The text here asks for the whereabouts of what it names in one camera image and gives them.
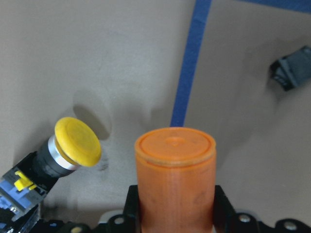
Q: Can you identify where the black switch block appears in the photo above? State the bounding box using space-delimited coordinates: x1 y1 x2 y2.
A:
270 46 311 91

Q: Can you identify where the yellow mushroom push button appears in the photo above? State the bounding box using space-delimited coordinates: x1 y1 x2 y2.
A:
0 117 102 233

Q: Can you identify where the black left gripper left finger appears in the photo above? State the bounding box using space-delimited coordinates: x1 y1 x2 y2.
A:
97 185 141 233

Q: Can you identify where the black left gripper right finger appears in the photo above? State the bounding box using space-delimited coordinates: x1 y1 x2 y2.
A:
213 185 259 233

